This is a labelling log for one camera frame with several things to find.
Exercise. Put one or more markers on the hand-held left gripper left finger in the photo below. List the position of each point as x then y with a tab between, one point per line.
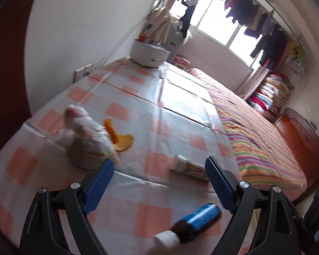
99	186

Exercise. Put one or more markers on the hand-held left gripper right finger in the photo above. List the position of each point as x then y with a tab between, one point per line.
219	183

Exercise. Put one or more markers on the plastic-wrapped beige jar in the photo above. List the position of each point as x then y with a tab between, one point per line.
87	138

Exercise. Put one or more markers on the printed tube with white cap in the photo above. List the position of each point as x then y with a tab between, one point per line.
188	168

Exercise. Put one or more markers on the brown bottle with blue label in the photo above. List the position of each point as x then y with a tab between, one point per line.
199	216

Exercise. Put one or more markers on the orange peel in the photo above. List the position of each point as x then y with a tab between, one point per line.
119	140

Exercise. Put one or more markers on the bed with striped sheet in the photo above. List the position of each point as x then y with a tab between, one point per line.
255	138

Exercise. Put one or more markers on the wooden headboard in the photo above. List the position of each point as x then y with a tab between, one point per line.
300	135

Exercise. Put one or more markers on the orange checked tablecloth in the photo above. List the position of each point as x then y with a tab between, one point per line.
162	117

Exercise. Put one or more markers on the stack of folded quilts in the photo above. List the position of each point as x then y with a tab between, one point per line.
271	93

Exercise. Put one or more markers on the red patterned pillow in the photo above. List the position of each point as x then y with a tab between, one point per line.
182	62

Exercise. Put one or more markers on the white rice cooker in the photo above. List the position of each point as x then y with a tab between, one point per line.
148	54

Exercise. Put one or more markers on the patterned hanging bag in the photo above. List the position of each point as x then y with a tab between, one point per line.
298	61

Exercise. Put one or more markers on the dark hanging garment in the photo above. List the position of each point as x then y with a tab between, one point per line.
190	18

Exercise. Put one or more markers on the beige tied curtain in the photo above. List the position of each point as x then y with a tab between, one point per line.
162	24

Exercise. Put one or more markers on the window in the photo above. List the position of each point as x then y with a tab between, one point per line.
215	13

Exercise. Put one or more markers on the row of hanging clothes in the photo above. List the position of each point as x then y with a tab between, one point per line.
255	16

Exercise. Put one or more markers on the white wall socket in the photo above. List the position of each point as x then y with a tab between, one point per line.
82	73

